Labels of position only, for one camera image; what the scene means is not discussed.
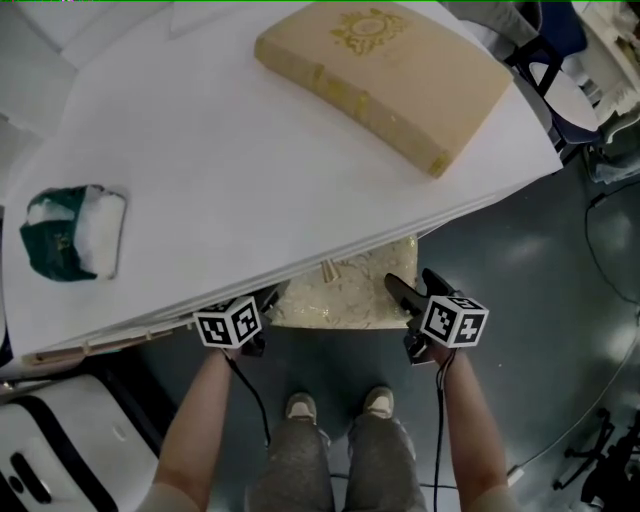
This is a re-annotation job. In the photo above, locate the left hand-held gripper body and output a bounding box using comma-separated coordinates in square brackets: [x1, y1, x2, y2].
[192, 294, 270, 358]

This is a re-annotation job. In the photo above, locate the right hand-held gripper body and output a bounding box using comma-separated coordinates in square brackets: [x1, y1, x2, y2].
[403, 293, 490, 367]

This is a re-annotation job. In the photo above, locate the gold floral upholstered chair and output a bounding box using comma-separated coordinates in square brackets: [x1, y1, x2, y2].
[264, 234, 421, 332]

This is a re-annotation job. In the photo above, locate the white sheet covered table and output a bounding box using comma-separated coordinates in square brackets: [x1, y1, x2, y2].
[0, 0, 565, 369]

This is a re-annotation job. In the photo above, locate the person's right forearm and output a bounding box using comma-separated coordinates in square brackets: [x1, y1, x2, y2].
[432, 344, 511, 496]

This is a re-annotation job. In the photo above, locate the person's left forearm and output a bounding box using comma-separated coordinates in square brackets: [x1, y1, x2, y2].
[152, 347, 237, 501]

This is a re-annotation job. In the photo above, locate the person's right shoe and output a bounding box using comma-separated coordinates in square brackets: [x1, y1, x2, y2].
[363, 385, 396, 419]

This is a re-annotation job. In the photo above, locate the person's shoe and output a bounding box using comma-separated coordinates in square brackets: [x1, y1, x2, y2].
[363, 385, 396, 419]
[285, 392, 318, 424]

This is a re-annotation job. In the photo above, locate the person's left shoe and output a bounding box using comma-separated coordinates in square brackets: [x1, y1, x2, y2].
[285, 392, 318, 424]

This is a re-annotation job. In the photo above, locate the person's left leg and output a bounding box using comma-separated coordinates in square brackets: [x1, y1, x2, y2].
[247, 419, 334, 512]

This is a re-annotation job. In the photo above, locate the person's leg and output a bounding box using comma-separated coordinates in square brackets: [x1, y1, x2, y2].
[247, 419, 334, 512]
[344, 412, 427, 512]

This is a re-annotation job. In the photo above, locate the person's right leg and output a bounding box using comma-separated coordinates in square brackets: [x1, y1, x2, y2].
[344, 412, 427, 512]

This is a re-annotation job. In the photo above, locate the white and black appliance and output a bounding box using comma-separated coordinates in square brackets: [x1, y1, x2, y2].
[0, 373, 174, 512]

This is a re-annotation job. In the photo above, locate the green and white tissue pack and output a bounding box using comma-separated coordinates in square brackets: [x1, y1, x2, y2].
[18, 183, 128, 283]

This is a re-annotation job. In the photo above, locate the beige book-shaped box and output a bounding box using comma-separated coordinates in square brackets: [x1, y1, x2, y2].
[253, 1, 515, 180]

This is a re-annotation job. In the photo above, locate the black office chair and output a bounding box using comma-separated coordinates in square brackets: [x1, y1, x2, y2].
[552, 407, 640, 512]

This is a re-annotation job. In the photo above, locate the grey chair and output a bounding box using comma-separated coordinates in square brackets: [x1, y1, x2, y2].
[527, 62, 600, 134]

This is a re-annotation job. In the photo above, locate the blue chair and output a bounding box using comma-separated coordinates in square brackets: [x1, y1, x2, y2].
[504, 0, 601, 151]

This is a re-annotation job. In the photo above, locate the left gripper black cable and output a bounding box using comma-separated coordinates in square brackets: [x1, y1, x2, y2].
[227, 354, 272, 447]

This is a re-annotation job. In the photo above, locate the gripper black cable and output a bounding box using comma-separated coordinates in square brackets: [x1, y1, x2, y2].
[432, 349, 459, 512]
[227, 354, 272, 447]

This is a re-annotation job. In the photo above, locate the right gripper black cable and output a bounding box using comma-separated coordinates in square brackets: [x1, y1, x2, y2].
[432, 349, 459, 512]

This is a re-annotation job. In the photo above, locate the thin black floor cable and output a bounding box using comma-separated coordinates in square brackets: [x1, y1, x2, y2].
[584, 179, 640, 321]

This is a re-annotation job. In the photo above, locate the white floor cable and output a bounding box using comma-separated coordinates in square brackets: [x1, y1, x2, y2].
[519, 344, 640, 471]

